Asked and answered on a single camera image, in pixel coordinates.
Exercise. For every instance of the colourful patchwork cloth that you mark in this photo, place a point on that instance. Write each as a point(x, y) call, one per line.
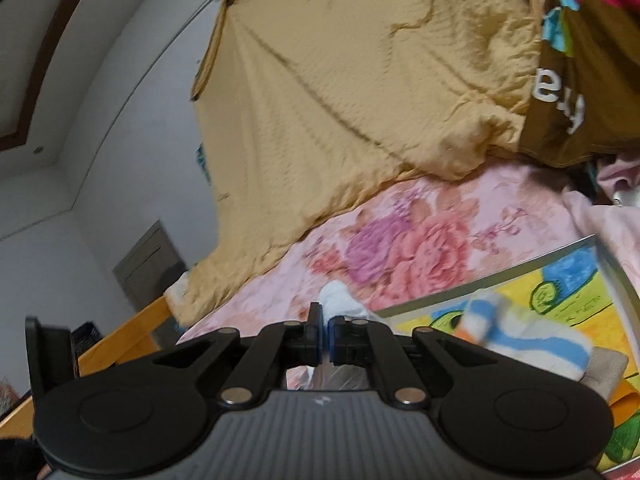
point(590, 60)

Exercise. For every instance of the pale pink garment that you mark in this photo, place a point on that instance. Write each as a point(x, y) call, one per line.
point(620, 175)

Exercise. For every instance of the white textured cloth packet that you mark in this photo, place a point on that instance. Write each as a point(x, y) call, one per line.
point(337, 300)

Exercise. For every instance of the recessed ceiling light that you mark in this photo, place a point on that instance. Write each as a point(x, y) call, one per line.
point(37, 150)

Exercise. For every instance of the blue wall poster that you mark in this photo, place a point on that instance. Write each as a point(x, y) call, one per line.
point(202, 160)

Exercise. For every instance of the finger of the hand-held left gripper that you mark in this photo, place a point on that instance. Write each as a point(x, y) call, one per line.
point(50, 355)

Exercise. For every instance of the wooden bed frame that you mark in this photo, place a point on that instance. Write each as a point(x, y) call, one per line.
point(130, 330)

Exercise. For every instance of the colourful cartoon towel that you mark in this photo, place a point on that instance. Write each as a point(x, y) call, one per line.
point(565, 300)

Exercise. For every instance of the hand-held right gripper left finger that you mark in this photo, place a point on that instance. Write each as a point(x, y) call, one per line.
point(315, 337)

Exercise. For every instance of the black plastic crate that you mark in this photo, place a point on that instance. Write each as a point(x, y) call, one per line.
point(87, 340)

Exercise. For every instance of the yellow dotted blanket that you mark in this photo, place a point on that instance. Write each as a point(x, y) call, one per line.
point(350, 110)

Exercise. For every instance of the white towel with blue print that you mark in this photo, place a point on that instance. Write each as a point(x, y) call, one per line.
point(530, 340)

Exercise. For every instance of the grey shallow box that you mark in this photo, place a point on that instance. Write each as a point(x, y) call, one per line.
point(617, 275)

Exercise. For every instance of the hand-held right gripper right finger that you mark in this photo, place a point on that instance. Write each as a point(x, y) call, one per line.
point(334, 340)

